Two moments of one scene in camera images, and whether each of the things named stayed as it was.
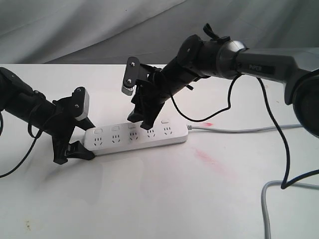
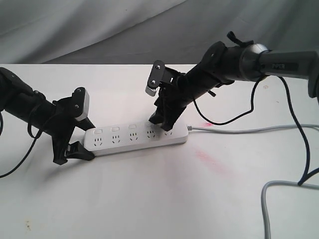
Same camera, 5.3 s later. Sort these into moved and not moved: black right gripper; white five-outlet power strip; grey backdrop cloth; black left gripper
Moved: black right gripper
Not moved: black left gripper; white five-outlet power strip; grey backdrop cloth
